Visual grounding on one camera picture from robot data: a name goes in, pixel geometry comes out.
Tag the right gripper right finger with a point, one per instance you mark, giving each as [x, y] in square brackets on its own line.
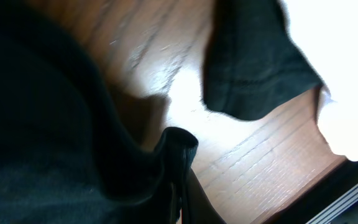
[196, 207]

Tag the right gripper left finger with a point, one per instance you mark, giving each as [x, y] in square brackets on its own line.
[163, 206]

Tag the black t-shirt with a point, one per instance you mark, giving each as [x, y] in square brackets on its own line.
[65, 157]

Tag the black garment under white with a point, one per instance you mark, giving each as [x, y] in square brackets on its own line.
[251, 66]

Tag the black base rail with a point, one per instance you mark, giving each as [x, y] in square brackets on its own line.
[334, 199]

